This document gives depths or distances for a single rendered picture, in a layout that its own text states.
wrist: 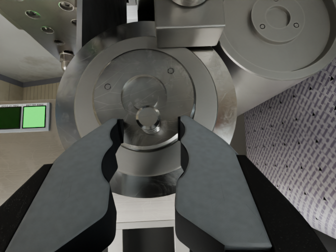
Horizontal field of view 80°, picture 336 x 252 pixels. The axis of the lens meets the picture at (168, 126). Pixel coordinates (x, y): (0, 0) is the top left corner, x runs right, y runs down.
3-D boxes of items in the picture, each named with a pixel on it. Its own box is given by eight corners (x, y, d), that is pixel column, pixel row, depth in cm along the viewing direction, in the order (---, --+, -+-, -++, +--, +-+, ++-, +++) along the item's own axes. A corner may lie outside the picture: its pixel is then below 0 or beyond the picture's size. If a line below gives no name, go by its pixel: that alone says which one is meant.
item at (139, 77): (180, 36, 15) (209, 133, 14) (178, 50, 17) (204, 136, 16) (81, 60, 15) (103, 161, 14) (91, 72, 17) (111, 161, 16)
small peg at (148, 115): (156, 102, 11) (163, 125, 11) (158, 112, 14) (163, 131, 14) (132, 108, 11) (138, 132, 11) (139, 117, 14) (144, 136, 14)
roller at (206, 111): (212, 32, 17) (224, 172, 15) (184, 106, 43) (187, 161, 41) (74, 38, 17) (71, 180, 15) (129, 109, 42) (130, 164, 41)
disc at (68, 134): (228, 16, 18) (246, 193, 15) (227, 20, 18) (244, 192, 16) (57, 23, 17) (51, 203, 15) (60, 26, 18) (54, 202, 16)
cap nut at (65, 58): (71, 52, 50) (70, 69, 49) (77, 59, 53) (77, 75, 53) (56, 52, 50) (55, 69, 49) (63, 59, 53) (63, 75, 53)
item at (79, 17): (84, -110, 21) (81, 60, 18) (127, 30, 44) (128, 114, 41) (79, -110, 21) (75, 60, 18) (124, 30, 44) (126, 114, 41)
